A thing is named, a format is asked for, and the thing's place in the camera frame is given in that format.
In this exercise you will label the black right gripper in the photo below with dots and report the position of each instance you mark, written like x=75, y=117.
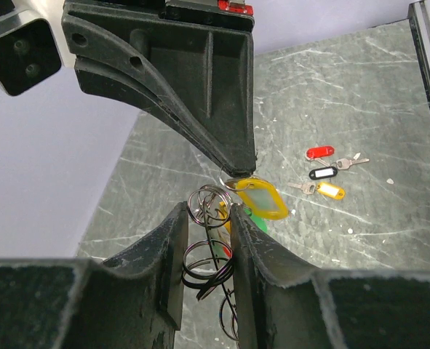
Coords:
x=187, y=63

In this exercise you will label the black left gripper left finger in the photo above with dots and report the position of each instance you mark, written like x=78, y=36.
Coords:
x=131, y=300

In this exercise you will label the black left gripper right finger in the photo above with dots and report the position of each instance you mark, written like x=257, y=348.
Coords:
x=282, y=301

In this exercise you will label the yellow handled chain keyring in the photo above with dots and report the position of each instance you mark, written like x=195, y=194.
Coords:
x=206, y=268

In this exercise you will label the green key tag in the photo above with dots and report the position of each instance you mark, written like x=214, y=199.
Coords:
x=259, y=222

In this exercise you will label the orange key tag with key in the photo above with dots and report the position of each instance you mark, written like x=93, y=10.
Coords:
x=257, y=194

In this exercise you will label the red tag on keyring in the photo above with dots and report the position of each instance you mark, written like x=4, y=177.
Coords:
x=227, y=251

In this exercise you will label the yellow key tag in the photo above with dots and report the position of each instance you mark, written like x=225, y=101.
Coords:
x=323, y=188

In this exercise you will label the black key tag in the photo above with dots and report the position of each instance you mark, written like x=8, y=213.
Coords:
x=323, y=173

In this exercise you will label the red key tag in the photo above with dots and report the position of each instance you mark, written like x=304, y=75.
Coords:
x=320, y=152

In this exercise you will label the bare metal key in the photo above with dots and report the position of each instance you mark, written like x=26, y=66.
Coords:
x=345, y=163

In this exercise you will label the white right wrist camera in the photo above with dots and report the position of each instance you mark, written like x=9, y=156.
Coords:
x=32, y=44

